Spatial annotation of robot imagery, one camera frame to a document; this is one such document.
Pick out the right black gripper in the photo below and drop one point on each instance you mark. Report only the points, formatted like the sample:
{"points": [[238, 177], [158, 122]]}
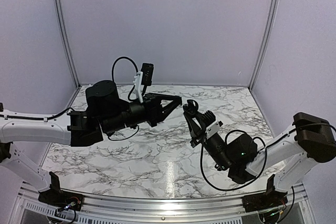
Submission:
{"points": [[198, 136]]}

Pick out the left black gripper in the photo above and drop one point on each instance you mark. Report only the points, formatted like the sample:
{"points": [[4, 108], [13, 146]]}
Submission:
{"points": [[156, 113]]}

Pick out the black round charging case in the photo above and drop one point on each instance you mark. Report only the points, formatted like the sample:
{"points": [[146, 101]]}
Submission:
{"points": [[190, 107]]}

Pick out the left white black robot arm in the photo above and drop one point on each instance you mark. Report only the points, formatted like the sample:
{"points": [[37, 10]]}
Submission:
{"points": [[105, 114]]}

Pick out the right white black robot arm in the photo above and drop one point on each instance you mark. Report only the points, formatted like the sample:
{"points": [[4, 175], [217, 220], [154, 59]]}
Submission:
{"points": [[307, 142]]}

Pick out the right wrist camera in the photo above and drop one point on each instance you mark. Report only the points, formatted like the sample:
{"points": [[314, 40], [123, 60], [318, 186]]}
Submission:
{"points": [[212, 125]]}

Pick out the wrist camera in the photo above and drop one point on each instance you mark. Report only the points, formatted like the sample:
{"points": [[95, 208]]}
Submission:
{"points": [[212, 125], [142, 80]]}

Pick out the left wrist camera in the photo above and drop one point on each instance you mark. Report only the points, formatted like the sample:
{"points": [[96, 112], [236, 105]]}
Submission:
{"points": [[142, 80]]}

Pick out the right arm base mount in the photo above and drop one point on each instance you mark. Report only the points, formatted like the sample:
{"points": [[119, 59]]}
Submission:
{"points": [[268, 199]]}

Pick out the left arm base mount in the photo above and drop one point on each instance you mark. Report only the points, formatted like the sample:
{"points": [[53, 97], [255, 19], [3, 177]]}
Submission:
{"points": [[56, 197]]}

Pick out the right corner aluminium post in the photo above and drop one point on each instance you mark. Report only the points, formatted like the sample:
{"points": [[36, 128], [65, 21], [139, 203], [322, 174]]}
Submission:
{"points": [[264, 43]]}

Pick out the corner aluminium post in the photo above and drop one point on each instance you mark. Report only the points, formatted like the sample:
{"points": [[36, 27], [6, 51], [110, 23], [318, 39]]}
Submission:
{"points": [[264, 43], [66, 43]]}

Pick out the aluminium front rail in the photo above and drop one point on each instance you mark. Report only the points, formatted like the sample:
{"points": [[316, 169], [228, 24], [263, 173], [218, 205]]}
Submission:
{"points": [[108, 209]]}

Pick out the left corner aluminium post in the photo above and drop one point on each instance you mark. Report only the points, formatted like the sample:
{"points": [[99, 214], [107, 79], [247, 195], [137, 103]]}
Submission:
{"points": [[66, 43]]}

